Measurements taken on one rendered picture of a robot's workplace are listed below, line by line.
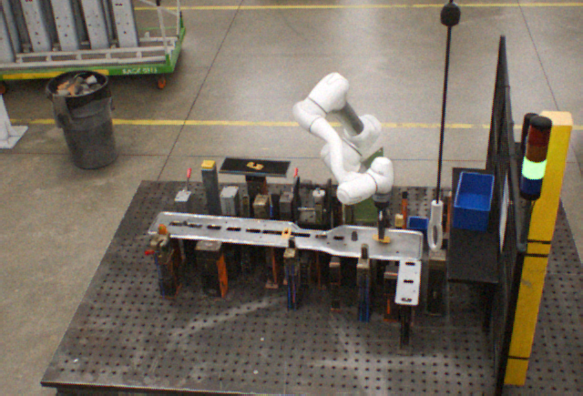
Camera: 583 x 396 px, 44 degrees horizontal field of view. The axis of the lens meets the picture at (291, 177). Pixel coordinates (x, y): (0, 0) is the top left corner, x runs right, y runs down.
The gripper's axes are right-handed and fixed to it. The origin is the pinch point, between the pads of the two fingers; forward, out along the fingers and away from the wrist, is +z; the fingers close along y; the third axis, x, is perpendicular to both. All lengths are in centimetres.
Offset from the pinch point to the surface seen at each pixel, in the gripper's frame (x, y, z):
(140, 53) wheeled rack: -269, -339, 72
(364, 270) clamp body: -5.1, 25.0, 3.2
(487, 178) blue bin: 50, -39, -8
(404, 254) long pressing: 11.4, 8.3, 5.8
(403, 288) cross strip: 12.7, 31.4, 5.7
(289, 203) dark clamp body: -48, -16, -2
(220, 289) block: -78, 21, 28
